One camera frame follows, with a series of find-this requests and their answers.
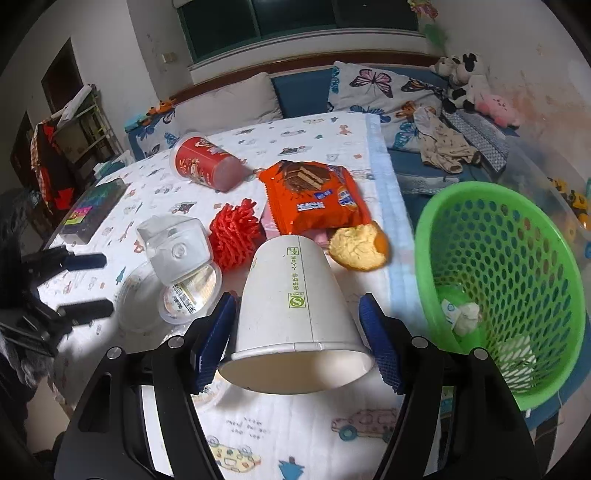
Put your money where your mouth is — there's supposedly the white printed blanket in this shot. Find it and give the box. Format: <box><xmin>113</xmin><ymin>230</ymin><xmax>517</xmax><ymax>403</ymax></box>
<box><xmin>37</xmin><ymin>112</ymin><xmax>446</xmax><ymax>480</ymax></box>

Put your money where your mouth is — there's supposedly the clear round plastic lid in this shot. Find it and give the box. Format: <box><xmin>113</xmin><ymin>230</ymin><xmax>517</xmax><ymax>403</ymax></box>
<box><xmin>115</xmin><ymin>261</ymin><xmax>167</xmax><ymax>334</ymax></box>

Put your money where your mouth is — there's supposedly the green plastic basket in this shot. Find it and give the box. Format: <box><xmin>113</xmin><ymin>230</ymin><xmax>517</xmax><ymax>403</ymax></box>
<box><xmin>413</xmin><ymin>181</ymin><xmax>587</xmax><ymax>413</ymax></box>

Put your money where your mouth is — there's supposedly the red paper cup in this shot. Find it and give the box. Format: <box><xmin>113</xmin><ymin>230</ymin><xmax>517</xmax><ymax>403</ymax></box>
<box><xmin>169</xmin><ymin>133</ymin><xmax>245</xmax><ymax>193</ymax></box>

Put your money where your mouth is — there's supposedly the clear storage box of toys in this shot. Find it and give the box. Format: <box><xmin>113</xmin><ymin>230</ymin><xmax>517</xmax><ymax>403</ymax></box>
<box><xmin>503</xmin><ymin>138</ymin><xmax>591</xmax><ymax>259</ymax></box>

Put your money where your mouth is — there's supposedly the dark window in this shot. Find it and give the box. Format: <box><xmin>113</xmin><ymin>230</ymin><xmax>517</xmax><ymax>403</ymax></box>
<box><xmin>173</xmin><ymin>0</ymin><xmax>423</xmax><ymax>70</ymax></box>

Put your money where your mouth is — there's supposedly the red spiky sponge ball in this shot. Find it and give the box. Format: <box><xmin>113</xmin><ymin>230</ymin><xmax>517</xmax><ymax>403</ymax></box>
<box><xmin>209</xmin><ymin>198</ymin><xmax>266</xmax><ymax>273</ymax></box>

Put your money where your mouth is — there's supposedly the yellow bread piece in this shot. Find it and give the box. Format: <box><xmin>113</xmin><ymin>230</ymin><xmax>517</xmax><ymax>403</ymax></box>
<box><xmin>328</xmin><ymin>220</ymin><xmax>390</xmax><ymax>272</ymax></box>

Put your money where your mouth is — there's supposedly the large butterfly print pillow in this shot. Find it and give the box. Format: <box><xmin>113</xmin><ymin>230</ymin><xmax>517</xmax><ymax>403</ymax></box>
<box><xmin>327</xmin><ymin>61</ymin><xmax>451</xmax><ymax>153</ymax></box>

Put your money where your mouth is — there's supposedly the blue headboard cushion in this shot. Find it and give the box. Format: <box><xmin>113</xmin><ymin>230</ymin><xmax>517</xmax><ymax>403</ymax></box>
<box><xmin>270</xmin><ymin>67</ymin><xmax>335</xmax><ymax>120</ymax></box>

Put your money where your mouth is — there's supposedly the clear plastic box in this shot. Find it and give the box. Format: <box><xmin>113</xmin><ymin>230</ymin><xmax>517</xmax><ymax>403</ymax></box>
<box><xmin>137</xmin><ymin>216</ymin><xmax>213</xmax><ymax>284</ymax></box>

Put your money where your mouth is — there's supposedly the red and orange cloth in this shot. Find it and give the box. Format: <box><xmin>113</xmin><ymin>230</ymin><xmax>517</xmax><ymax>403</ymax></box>
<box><xmin>30</xmin><ymin>120</ymin><xmax>77</xmax><ymax>208</ymax></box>

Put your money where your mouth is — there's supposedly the pink plush toy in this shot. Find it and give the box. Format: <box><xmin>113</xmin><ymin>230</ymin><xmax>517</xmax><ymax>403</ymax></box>
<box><xmin>475</xmin><ymin>93</ymin><xmax>522</xmax><ymax>129</ymax></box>

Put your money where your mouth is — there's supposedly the orange plush toy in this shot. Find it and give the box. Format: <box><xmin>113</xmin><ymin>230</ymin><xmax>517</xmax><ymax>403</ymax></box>
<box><xmin>145</xmin><ymin>99</ymin><xmax>178</xmax><ymax>121</ymax></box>

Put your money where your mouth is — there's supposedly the labelled plastic pudding cup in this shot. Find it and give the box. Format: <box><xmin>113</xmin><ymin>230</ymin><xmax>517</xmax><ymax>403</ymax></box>
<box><xmin>158</xmin><ymin>261</ymin><xmax>223</xmax><ymax>324</ymax></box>

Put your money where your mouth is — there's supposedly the grey and white plush dog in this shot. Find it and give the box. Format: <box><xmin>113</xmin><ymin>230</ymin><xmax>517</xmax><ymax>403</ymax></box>
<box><xmin>434</xmin><ymin>55</ymin><xmax>462</xmax><ymax>88</ymax></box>

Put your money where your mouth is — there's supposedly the blue checked cloth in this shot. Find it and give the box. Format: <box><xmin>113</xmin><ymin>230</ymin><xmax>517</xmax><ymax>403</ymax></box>
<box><xmin>443</xmin><ymin>110</ymin><xmax>511</xmax><ymax>172</ymax></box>

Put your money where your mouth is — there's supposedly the small butterfly print pillow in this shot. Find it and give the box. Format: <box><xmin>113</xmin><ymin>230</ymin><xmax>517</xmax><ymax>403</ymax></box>
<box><xmin>134</xmin><ymin>108</ymin><xmax>178</xmax><ymax>160</ymax></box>

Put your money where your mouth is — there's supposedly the crumpled white tissue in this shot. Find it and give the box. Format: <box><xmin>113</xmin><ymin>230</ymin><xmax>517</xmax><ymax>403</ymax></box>
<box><xmin>438</xmin><ymin>286</ymin><xmax>483</xmax><ymax>335</ymax></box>

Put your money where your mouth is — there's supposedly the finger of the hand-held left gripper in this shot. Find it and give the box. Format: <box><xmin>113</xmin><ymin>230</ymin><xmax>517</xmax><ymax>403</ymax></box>
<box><xmin>28</xmin><ymin>299</ymin><xmax>115</xmax><ymax>340</ymax></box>
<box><xmin>22</xmin><ymin>246</ymin><xmax>108</xmax><ymax>283</ymax></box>

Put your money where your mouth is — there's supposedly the white paper scrap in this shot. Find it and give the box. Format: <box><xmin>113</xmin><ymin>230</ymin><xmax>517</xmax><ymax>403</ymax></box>
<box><xmin>496</xmin><ymin>335</ymin><xmax>539</xmax><ymax>393</ymax></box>

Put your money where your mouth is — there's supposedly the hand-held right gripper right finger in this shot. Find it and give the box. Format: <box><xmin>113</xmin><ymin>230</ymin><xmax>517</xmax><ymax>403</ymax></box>
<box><xmin>358</xmin><ymin>292</ymin><xmax>539</xmax><ymax>480</ymax></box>

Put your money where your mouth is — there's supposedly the beige pillow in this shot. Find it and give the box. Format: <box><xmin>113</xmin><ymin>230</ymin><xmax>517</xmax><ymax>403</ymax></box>
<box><xmin>173</xmin><ymin>71</ymin><xmax>283</xmax><ymax>139</ymax></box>

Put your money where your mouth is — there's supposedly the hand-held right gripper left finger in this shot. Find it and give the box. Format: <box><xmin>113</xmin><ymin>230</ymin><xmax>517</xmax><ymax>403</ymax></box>
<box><xmin>54</xmin><ymin>292</ymin><xmax>239</xmax><ymax>480</ymax></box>

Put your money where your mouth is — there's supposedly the black and white plush cow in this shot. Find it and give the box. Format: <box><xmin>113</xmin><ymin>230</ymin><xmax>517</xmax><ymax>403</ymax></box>
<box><xmin>445</xmin><ymin>53</ymin><xmax>491</xmax><ymax>114</ymax></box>

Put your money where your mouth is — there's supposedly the white paper cup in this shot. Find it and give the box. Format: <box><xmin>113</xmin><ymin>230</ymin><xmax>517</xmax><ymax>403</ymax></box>
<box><xmin>217</xmin><ymin>234</ymin><xmax>376</xmax><ymax>395</ymax></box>

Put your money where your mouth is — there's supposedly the metal rack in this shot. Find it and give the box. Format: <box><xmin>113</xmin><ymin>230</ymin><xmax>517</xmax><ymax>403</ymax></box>
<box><xmin>37</xmin><ymin>85</ymin><xmax>125</xmax><ymax>176</ymax></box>

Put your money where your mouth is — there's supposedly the black box with colourful print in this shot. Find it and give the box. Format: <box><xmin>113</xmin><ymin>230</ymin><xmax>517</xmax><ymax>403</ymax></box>
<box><xmin>58</xmin><ymin>178</ymin><xmax>127</xmax><ymax>245</ymax></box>

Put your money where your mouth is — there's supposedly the beige printed garment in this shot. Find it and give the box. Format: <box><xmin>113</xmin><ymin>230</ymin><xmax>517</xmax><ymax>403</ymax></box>
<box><xmin>413</xmin><ymin>107</ymin><xmax>483</xmax><ymax>175</ymax></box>

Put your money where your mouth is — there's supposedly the orange snack packet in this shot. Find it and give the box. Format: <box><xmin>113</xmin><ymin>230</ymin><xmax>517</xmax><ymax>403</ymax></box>
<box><xmin>259</xmin><ymin>160</ymin><xmax>374</xmax><ymax>236</ymax></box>

